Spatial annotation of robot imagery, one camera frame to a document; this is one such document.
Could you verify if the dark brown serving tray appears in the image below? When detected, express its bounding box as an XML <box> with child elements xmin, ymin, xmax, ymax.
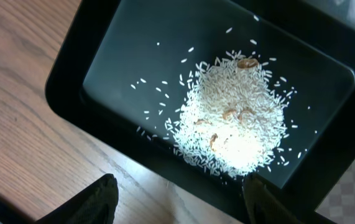
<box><xmin>315</xmin><ymin>133</ymin><xmax>355</xmax><ymax>224</ymax></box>

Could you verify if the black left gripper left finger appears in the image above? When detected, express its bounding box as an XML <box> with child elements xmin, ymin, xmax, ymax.
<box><xmin>36</xmin><ymin>174</ymin><xmax>119</xmax><ymax>224</ymax></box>

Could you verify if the black waste tray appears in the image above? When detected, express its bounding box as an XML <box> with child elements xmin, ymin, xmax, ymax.
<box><xmin>45</xmin><ymin>1</ymin><xmax>355</xmax><ymax>222</ymax></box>

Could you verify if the pile of rice grains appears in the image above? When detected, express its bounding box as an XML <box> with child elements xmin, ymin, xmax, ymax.
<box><xmin>129</xmin><ymin>14</ymin><xmax>318</xmax><ymax>181</ymax></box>

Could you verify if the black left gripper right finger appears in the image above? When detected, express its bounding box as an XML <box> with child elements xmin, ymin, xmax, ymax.
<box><xmin>242</xmin><ymin>173</ymin><xmax>301</xmax><ymax>224</ymax></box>

